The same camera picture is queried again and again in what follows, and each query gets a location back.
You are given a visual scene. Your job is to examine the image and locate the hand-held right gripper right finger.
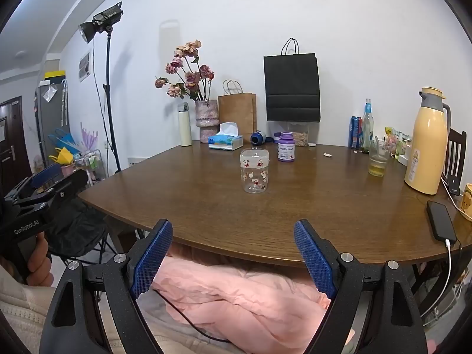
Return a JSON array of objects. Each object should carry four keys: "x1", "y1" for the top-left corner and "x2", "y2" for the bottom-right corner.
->
[{"x1": 293, "y1": 219, "x2": 430, "y2": 354}]

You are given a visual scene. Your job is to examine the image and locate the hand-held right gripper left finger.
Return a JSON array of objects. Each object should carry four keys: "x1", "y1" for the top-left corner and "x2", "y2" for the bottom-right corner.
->
[{"x1": 39, "y1": 219, "x2": 174, "y2": 354}]

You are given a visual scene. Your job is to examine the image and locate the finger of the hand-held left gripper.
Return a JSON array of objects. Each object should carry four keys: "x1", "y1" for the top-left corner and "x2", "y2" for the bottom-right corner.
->
[
  {"x1": 3, "y1": 163, "x2": 64, "y2": 203},
  {"x1": 17, "y1": 169, "x2": 89, "y2": 209}
]

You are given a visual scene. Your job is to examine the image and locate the clear printed cup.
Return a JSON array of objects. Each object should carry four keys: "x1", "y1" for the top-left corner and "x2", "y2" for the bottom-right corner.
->
[{"x1": 240, "y1": 148, "x2": 270, "y2": 194}]

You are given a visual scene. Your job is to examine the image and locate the person's left forearm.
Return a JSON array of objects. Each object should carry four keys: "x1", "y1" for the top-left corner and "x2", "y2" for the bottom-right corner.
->
[{"x1": 0, "y1": 256, "x2": 71, "y2": 354}]

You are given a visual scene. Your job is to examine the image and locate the person's left hand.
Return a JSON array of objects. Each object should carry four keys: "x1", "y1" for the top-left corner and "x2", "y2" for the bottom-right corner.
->
[{"x1": 27, "y1": 235, "x2": 53, "y2": 287}]

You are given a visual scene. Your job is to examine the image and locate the black cloth stool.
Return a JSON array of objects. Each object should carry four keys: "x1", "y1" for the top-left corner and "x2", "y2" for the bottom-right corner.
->
[{"x1": 47, "y1": 194, "x2": 108, "y2": 259}]

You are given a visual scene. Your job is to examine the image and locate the blue clothes hangers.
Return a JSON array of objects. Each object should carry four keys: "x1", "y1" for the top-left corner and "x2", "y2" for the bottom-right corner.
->
[{"x1": 49, "y1": 129, "x2": 81, "y2": 153}]

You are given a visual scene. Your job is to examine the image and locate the dark brown door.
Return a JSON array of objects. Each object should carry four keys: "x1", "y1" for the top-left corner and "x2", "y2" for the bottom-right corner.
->
[{"x1": 0, "y1": 96, "x2": 33, "y2": 192}]

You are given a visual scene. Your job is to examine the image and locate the purple clothes hangers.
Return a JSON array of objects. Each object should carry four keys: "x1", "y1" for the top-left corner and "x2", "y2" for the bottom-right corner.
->
[{"x1": 80, "y1": 121, "x2": 101, "y2": 153}]

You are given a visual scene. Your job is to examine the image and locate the grey refrigerator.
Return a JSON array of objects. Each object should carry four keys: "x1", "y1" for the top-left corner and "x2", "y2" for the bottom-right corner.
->
[{"x1": 35, "y1": 79, "x2": 71, "y2": 165}]

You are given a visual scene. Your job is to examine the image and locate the pink blanket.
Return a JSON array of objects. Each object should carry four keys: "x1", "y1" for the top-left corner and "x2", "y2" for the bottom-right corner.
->
[{"x1": 150, "y1": 244, "x2": 333, "y2": 354}]

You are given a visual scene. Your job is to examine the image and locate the black light stand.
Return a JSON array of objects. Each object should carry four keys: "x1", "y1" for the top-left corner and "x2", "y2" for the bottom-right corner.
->
[{"x1": 92, "y1": 26, "x2": 123, "y2": 175}]

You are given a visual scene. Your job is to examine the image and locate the purple pill bottle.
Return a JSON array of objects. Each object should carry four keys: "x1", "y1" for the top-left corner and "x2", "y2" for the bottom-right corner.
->
[{"x1": 277, "y1": 132, "x2": 298, "y2": 163}]

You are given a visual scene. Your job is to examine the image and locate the glass of yellow drink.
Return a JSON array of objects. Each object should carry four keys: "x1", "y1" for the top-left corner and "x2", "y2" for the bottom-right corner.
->
[{"x1": 368, "y1": 139, "x2": 392, "y2": 177}]

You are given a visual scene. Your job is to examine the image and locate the clear snack container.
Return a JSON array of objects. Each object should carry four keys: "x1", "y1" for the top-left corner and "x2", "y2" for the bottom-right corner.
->
[{"x1": 273, "y1": 121, "x2": 310, "y2": 147}]

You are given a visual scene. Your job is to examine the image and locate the blue round device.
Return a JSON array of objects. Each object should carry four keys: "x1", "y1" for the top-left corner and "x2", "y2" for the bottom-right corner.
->
[{"x1": 250, "y1": 131, "x2": 276, "y2": 145}]

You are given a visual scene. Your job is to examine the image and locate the blue drink can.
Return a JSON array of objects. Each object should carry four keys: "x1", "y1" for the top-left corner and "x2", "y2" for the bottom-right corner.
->
[{"x1": 349, "y1": 115, "x2": 364, "y2": 150}]

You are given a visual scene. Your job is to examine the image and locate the black smartphone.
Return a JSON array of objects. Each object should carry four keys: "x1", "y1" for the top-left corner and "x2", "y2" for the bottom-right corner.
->
[{"x1": 426, "y1": 200, "x2": 457, "y2": 243}]

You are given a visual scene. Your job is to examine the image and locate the white thermos bottle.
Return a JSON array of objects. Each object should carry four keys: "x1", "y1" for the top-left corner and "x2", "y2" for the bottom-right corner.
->
[{"x1": 178, "y1": 102, "x2": 193, "y2": 147}]

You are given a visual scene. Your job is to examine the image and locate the blue tissue box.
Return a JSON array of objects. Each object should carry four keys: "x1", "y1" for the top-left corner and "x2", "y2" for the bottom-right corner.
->
[{"x1": 208, "y1": 122, "x2": 244, "y2": 151}]

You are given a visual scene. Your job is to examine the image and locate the colourful snack packets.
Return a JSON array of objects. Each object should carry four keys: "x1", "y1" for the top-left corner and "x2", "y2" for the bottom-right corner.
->
[{"x1": 384, "y1": 127, "x2": 412, "y2": 155}]

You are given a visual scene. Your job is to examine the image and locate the clear glass bottle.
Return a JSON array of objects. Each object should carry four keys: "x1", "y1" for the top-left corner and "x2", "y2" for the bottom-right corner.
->
[{"x1": 361, "y1": 98, "x2": 375, "y2": 153}]

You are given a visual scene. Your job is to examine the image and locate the pink ceramic vase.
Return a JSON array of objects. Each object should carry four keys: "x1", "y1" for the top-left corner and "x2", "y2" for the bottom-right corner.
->
[{"x1": 195, "y1": 99, "x2": 220, "y2": 143}]

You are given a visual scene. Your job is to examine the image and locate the yellow thermos jug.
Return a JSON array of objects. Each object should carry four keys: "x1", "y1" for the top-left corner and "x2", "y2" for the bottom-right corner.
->
[{"x1": 404, "y1": 86, "x2": 452, "y2": 196}]

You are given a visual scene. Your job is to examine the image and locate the brown paper bag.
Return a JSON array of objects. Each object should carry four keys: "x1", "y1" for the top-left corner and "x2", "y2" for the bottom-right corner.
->
[{"x1": 218, "y1": 80, "x2": 258, "y2": 141}]

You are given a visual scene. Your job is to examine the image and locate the yellow bear mug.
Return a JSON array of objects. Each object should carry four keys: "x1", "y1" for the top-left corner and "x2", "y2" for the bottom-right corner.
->
[{"x1": 458, "y1": 183, "x2": 472, "y2": 222}]

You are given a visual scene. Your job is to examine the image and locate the black studio light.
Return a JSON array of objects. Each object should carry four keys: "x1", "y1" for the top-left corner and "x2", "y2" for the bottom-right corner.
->
[{"x1": 78, "y1": 1, "x2": 124, "y2": 43}]

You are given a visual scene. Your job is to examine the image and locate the dried pink flowers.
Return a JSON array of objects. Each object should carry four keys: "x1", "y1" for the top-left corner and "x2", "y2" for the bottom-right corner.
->
[{"x1": 154, "y1": 39, "x2": 215, "y2": 102}]

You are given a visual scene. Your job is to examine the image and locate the black paper bag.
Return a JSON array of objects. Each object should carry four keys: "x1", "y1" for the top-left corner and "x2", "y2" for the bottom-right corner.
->
[{"x1": 263, "y1": 38, "x2": 322, "y2": 122}]

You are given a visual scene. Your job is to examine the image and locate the dark wooden chair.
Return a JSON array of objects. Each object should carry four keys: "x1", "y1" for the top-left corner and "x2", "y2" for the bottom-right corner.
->
[{"x1": 440, "y1": 127, "x2": 468, "y2": 197}]

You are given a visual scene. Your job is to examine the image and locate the thin black cable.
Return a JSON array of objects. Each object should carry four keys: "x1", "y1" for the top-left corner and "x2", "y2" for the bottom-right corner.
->
[{"x1": 152, "y1": 289, "x2": 234, "y2": 343}]

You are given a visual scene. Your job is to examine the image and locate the wall picture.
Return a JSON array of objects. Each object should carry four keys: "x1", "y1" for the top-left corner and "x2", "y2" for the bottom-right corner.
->
[{"x1": 79, "y1": 52, "x2": 91, "y2": 82}]

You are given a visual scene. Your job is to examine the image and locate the white charging cable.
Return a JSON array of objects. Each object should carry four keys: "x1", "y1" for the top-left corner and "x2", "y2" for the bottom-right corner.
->
[{"x1": 419, "y1": 239, "x2": 453, "y2": 318}]

